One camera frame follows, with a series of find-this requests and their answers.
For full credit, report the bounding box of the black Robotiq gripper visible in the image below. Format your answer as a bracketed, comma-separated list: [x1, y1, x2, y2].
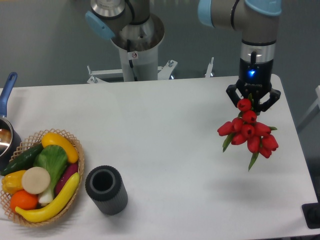
[226, 58, 281, 114]

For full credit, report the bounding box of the red tulip bouquet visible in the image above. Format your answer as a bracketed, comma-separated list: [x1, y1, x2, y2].
[217, 94, 279, 170]

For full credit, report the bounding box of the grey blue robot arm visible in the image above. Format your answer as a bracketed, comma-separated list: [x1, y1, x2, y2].
[85, 0, 282, 113]

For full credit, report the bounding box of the dark grey ribbed vase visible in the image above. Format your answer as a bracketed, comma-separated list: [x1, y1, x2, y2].
[85, 165, 128, 216]

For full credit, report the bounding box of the black device at edge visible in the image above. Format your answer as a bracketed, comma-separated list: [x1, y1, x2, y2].
[301, 202, 320, 229]

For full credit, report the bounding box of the purple eggplant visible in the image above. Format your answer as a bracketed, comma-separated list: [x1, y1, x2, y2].
[54, 163, 78, 196]

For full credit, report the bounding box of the yellow squash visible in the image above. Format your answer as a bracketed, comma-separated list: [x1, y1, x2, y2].
[41, 132, 79, 164]

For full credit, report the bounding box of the green bok choy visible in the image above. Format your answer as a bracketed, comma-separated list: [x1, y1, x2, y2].
[33, 145, 68, 206]

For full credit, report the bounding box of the yellow banana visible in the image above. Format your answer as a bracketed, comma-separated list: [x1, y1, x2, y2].
[15, 172, 80, 223]

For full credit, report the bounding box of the woven wicker basket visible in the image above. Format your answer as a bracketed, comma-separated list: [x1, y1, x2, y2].
[0, 129, 85, 228]

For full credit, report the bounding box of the beige round disc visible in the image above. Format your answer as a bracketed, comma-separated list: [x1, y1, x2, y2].
[21, 167, 51, 195]

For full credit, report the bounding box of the green cucumber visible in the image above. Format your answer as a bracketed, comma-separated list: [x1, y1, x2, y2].
[0, 144, 44, 176]

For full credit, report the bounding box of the orange fruit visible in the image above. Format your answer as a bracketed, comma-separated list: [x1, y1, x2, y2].
[10, 190, 38, 213]

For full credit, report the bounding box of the yellow bell pepper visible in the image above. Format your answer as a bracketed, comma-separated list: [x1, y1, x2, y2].
[1, 170, 26, 195]

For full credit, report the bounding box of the white frame at right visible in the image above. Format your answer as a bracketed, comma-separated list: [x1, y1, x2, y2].
[296, 85, 320, 134]

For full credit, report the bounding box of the white metal base frame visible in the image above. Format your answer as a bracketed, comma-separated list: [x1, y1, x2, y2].
[87, 57, 215, 84]

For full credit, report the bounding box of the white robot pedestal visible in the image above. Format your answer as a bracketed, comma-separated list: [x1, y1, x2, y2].
[111, 13, 165, 82]

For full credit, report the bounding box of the blue handled saucepan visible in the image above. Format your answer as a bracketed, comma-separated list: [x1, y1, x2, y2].
[0, 72, 22, 172]

